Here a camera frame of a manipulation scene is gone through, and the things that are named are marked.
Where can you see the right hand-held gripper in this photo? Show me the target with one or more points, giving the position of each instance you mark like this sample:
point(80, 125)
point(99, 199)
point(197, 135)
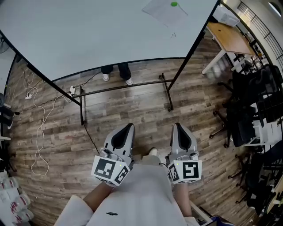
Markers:
point(188, 170)

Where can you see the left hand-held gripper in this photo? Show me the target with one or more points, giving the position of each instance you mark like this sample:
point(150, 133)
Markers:
point(110, 168)

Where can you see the large whiteboard with black frame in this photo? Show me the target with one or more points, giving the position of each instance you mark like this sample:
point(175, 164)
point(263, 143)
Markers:
point(88, 33)

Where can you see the white sheet of paper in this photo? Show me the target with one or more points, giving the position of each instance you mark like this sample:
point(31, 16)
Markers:
point(162, 12)

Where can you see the person's right forearm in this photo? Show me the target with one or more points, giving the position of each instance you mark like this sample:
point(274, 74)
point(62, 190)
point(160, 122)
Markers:
point(183, 198)

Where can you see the person's left forearm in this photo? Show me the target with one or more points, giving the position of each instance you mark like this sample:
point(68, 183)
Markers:
point(97, 196)

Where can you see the person's white shoe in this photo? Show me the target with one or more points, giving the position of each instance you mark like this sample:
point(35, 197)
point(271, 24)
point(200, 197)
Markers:
point(153, 151)

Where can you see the person's beige trouser leg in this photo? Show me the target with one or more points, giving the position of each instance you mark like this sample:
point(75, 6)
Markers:
point(150, 159)

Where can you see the person's white shirt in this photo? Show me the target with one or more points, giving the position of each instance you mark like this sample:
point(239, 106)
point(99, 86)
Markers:
point(137, 198)

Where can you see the black office chair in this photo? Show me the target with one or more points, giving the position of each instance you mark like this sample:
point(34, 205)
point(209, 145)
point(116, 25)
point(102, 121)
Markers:
point(258, 81)
point(258, 183)
point(241, 123)

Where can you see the white power strip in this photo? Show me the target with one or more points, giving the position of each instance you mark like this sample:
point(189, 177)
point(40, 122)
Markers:
point(74, 90)
point(28, 96)

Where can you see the white shelf cart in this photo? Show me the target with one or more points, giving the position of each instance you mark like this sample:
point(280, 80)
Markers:
point(269, 132)

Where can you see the wooden desk with white legs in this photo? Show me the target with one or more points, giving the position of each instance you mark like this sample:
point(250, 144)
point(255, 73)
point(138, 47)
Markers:
point(230, 39)

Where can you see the pile of white red packets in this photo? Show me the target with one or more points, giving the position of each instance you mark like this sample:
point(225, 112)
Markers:
point(15, 203)

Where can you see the green round magnet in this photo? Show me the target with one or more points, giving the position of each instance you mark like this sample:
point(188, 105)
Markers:
point(174, 4)

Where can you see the black metal railing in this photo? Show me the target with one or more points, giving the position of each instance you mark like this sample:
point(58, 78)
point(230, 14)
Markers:
point(261, 24)

